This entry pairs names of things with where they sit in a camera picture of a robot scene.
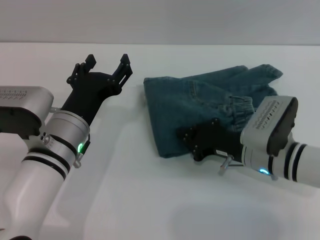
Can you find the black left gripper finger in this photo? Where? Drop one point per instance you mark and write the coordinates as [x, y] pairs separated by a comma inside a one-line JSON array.
[[123, 71], [82, 68]]

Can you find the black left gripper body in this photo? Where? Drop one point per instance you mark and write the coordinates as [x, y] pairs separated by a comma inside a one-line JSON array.
[[92, 92]]

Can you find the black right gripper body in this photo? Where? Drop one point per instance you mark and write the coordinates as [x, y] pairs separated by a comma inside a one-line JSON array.
[[210, 140]]

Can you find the blue denim shorts basketball print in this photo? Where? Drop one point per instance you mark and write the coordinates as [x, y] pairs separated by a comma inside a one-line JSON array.
[[190, 107]]

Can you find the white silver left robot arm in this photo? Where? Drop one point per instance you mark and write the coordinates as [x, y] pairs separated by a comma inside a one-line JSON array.
[[42, 180]]

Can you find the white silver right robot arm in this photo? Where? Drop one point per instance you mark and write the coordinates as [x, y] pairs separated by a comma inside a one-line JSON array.
[[300, 165]]

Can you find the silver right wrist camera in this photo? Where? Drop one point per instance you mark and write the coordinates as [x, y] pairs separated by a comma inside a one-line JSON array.
[[270, 120]]

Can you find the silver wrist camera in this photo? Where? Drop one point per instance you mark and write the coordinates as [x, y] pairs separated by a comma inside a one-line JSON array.
[[22, 107], [270, 120]]

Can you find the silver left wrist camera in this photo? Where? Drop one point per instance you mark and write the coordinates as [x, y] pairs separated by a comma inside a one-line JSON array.
[[22, 107]]

